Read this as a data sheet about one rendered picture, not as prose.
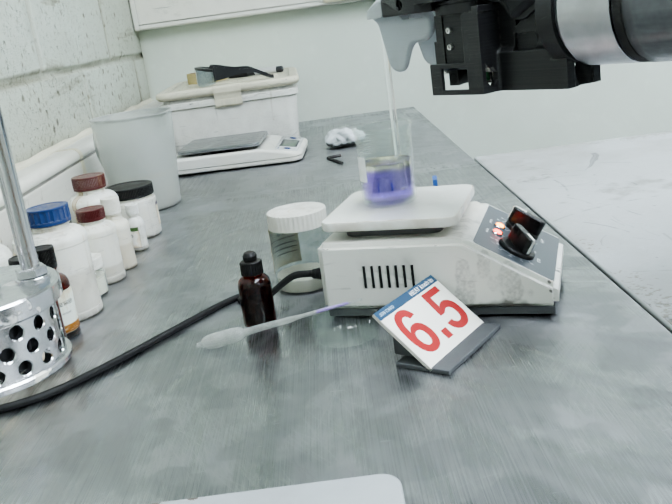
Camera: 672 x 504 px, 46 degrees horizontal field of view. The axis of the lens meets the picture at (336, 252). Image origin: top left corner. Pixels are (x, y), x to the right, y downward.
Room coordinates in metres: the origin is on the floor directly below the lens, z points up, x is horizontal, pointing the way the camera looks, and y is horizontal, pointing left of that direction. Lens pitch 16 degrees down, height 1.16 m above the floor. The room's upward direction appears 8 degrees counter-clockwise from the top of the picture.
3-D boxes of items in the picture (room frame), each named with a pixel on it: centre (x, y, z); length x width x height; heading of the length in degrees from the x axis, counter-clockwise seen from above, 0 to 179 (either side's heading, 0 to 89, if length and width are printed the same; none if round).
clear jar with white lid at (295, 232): (0.77, 0.03, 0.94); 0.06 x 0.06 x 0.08
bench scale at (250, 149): (1.60, 0.16, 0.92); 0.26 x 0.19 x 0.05; 86
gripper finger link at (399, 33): (0.67, -0.07, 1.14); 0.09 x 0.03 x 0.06; 37
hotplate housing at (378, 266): (0.69, -0.09, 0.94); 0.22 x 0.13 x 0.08; 71
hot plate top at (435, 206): (0.70, -0.06, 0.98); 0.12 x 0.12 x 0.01; 71
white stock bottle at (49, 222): (0.77, 0.28, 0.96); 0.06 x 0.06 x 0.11
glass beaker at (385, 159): (0.71, -0.06, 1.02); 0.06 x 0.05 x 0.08; 138
